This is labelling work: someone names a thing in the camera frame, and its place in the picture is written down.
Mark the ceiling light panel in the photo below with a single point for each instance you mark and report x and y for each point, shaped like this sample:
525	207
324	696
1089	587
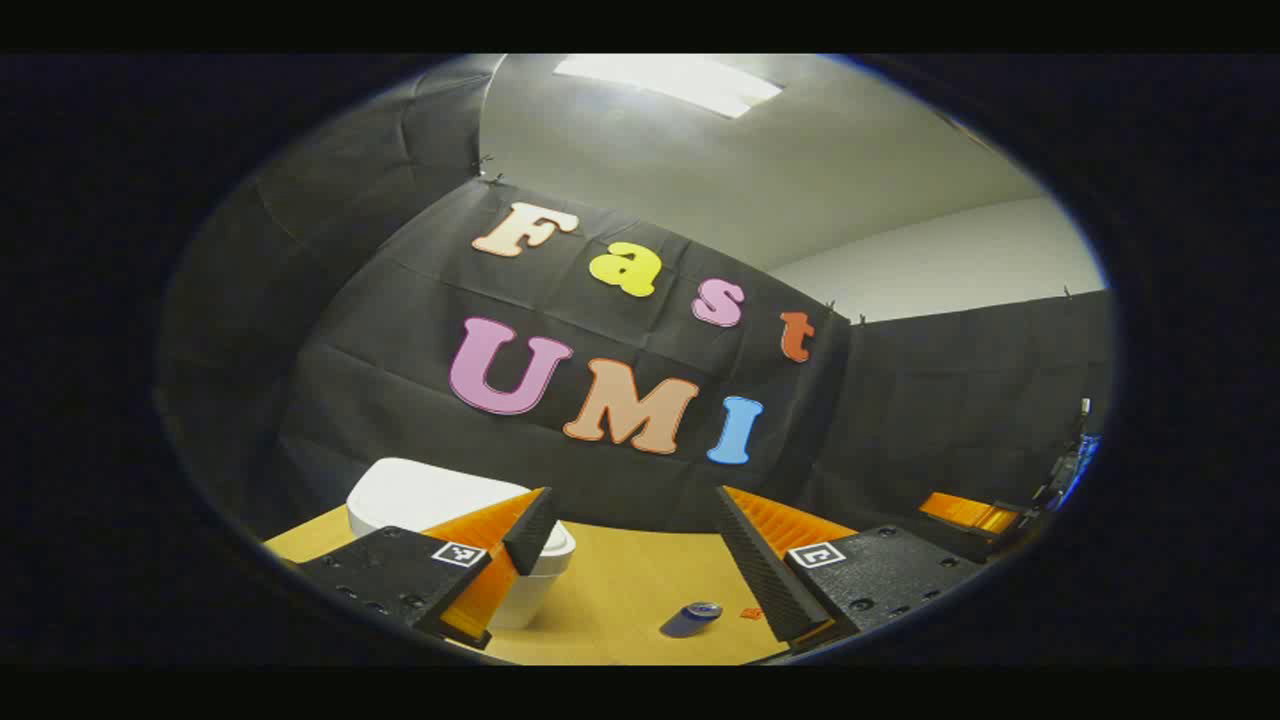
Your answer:
680	82

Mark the blue pop can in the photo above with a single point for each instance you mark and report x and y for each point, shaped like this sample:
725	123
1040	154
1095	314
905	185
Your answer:
690	620

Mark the white desktop garbage bin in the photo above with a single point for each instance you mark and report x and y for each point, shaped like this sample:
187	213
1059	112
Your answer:
420	495

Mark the black backdrop cloth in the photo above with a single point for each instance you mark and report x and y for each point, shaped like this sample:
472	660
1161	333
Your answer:
400	320

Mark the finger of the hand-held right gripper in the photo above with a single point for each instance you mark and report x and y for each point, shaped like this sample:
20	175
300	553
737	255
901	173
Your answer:
968	513

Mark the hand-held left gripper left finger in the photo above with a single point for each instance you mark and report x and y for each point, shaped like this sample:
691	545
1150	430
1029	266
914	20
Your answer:
530	530

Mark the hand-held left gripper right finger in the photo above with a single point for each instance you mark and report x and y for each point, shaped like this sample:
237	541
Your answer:
760	570

